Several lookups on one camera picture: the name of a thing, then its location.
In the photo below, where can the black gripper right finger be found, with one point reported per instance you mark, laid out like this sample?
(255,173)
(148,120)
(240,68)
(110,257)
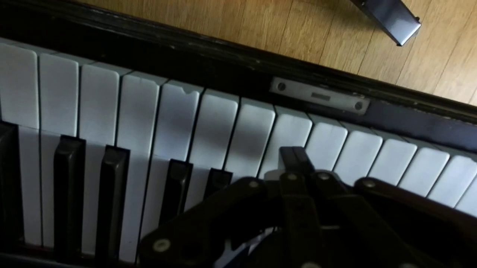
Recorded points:
(397,224)

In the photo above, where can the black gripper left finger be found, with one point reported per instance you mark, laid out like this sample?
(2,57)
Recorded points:
(233,218)

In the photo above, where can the black piano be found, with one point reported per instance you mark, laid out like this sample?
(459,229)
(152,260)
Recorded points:
(149,114)

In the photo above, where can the black piano bench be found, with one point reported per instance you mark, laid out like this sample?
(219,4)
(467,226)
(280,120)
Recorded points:
(392,17)

